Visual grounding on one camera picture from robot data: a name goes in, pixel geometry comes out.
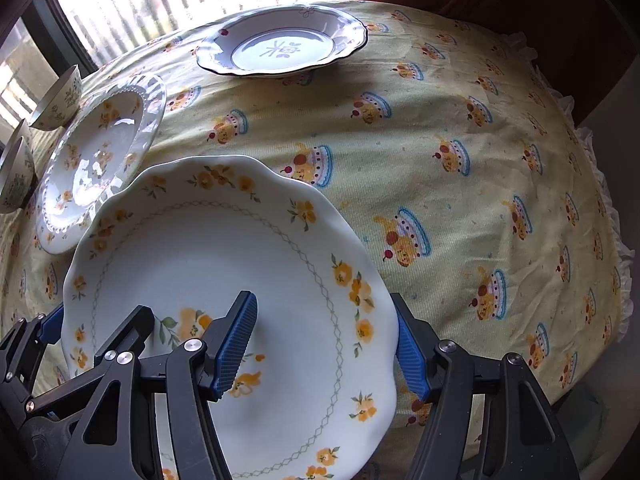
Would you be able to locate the large yellow flower plate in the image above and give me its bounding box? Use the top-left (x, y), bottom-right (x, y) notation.
top-left (60, 154), bottom-right (400, 480)

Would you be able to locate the floral bowl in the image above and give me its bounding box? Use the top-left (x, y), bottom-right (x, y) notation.
top-left (0, 136), bottom-right (37, 214)
top-left (29, 65), bottom-right (82, 131)
top-left (3, 118), bottom-right (32, 155)

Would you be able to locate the beaded rim floral plate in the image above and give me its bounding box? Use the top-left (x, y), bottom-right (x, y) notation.
top-left (36, 73), bottom-right (167, 255)

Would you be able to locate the red pattern white dish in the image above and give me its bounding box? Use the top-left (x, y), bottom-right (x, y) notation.
top-left (196, 4), bottom-right (368, 78)

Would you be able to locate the yellow patterned tablecloth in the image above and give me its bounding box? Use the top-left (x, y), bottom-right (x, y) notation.
top-left (0, 0), bottom-right (634, 480)

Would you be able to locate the black window frame post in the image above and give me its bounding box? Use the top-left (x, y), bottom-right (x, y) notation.
top-left (22, 0), bottom-right (98, 77)

